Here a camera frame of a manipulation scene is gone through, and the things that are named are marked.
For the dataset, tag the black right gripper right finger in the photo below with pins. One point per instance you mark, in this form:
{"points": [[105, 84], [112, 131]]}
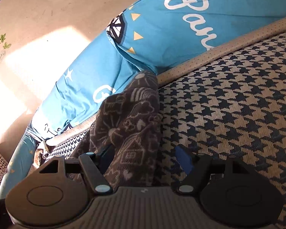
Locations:
{"points": [[199, 168]]}

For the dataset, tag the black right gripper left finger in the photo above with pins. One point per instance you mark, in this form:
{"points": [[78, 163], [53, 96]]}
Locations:
{"points": [[82, 175]]}

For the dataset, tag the grey patterned fleece garment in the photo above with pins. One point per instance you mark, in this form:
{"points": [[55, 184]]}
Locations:
{"points": [[130, 122]]}

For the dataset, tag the houndstooth sofa cushion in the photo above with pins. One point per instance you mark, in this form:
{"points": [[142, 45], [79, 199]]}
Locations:
{"points": [[228, 103]]}

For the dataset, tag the blue cartoon print pillow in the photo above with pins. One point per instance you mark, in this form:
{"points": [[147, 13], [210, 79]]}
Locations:
{"points": [[154, 35]]}

